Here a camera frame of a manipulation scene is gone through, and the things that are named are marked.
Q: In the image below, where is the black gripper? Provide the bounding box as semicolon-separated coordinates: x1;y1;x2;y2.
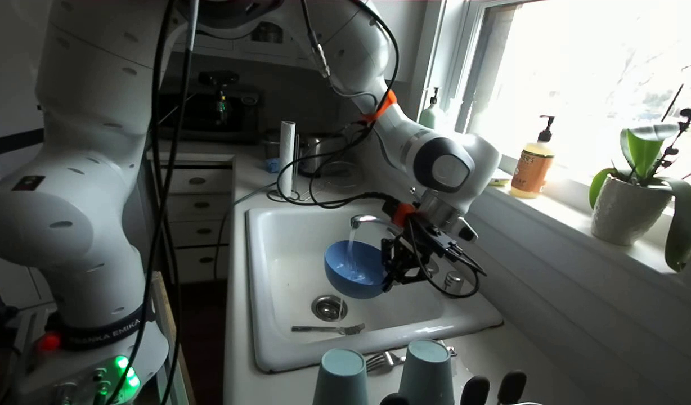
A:
379;201;478;297

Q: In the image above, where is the blue bowl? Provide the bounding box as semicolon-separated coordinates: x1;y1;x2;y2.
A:
323;237;391;301

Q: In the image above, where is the running water stream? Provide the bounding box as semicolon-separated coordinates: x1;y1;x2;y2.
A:
347;226;362;263

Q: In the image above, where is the white kitchen sink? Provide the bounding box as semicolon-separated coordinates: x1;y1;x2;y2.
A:
242;202;507;377

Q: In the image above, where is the chrome sink sprayer cap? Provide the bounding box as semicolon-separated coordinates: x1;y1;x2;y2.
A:
442;270;469;297

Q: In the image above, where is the metal sink drain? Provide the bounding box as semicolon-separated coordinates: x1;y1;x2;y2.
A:
310;292;352;324

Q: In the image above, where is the silver spoon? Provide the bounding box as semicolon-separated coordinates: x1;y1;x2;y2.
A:
289;321;366;338

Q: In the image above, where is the silver fork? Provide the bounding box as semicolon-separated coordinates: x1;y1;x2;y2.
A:
362;350;408;378

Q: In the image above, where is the light blue cup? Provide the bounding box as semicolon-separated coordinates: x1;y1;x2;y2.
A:
397;338;454;405
310;346;372;405

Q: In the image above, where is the green soap pump bottle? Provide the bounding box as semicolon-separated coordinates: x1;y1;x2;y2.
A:
417;86;445;130

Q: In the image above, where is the amber soap pump bottle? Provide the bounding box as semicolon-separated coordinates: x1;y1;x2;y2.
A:
509;113;558;201

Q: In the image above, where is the white drawer cabinet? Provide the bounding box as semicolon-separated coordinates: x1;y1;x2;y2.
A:
154;153;239;288

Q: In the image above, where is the white plant pot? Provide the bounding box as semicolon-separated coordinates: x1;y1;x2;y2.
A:
589;168;675;251

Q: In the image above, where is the green orchid plant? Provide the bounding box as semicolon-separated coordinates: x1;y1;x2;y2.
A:
587;64;691;274

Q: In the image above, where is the red knob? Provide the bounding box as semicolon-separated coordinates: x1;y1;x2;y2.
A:
34;330;65;357

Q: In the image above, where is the white window frame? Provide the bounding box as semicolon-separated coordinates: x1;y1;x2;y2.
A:
421;0;691;227

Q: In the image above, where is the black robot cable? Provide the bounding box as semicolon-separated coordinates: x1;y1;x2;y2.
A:
107;0;487;405

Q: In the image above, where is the black metal bracket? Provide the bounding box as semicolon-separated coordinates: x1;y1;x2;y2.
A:
0;126;47;161

